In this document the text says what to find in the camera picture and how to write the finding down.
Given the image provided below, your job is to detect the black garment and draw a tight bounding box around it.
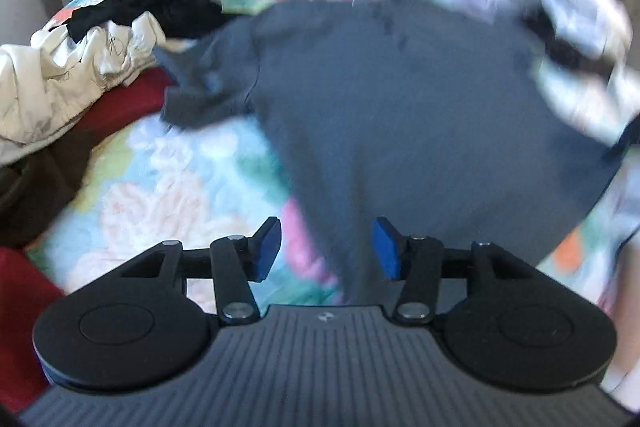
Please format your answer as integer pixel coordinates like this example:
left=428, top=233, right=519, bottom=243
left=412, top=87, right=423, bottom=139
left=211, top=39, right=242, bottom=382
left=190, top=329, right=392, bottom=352
left=65, top=0, right=236, bottom=42

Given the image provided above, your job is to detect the brown garment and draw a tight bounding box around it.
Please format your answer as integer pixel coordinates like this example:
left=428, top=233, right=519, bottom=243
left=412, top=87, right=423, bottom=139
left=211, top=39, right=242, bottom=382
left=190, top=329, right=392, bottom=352
left=0, top=127, right=96, bottom=248

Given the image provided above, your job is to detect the red cloth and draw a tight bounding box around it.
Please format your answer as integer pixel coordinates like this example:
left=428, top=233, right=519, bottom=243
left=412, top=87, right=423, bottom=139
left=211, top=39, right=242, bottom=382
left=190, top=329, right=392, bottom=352
left=70, top=67, right=176, bottom=138

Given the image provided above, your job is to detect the floral quilt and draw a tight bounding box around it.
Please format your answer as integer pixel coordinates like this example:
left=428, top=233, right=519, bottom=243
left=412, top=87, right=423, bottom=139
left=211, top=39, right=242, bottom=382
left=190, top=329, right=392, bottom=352
left=25, top=0, right=640, bottom=308

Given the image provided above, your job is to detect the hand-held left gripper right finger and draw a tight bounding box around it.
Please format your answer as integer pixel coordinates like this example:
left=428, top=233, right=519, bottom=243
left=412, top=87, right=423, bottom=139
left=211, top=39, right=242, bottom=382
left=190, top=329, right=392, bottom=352
left=371, top=216, right=551, bottom=327

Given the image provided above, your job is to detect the cream white garment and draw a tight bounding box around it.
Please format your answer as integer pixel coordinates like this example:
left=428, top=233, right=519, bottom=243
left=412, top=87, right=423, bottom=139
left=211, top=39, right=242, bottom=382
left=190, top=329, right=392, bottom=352
left=0, top=12, right=168, bottom=162

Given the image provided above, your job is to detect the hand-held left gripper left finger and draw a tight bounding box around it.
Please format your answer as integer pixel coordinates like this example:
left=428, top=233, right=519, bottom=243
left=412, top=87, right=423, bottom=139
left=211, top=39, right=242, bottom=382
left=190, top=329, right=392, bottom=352
left=100, top=216, right=282, bottom=327

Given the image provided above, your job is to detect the grey shirt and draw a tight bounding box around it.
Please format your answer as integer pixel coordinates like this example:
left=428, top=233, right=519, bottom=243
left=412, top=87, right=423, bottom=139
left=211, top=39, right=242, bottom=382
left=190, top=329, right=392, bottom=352
left=152, top=0, right=626, bottom=308

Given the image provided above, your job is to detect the red knit sweater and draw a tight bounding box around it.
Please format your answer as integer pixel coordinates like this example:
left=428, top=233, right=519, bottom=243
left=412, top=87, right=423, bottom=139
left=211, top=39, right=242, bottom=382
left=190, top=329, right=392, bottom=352
left=0, top=247, right=66, bottom=413

